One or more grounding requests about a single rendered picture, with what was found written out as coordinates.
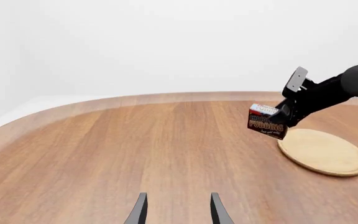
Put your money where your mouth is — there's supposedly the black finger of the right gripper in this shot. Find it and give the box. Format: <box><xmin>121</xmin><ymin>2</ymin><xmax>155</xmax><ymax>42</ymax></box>
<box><xmin>270</xmin><ymin>102</ymin><xmax>292</xmax><ymax>125</ymax></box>

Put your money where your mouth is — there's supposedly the small grey plate on stalk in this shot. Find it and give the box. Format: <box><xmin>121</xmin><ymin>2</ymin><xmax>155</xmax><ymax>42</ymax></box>
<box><xmin>285</xmin><ymin>65</ymin><xmax>313</xmax><ymax>93</ymax></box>

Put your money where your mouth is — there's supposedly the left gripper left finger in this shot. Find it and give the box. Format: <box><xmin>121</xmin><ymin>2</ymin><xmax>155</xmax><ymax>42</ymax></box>
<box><xmin>124</xmin><ymin>192</ymin><xmax>149</xmax><ymax>224</ymax></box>

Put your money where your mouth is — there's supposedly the round tan wooden plate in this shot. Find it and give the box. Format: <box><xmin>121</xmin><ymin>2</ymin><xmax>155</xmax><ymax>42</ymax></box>
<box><xmin>277</xmin><ymin>128</ymin><xmax>358</xmax><ymax>177</ymax></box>

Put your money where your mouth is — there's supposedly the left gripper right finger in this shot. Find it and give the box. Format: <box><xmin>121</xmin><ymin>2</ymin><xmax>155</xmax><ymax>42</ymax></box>
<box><xmin>210</xmin><ymin>192</ymin><xmax>236</xmax><ymax>224</ymax></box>

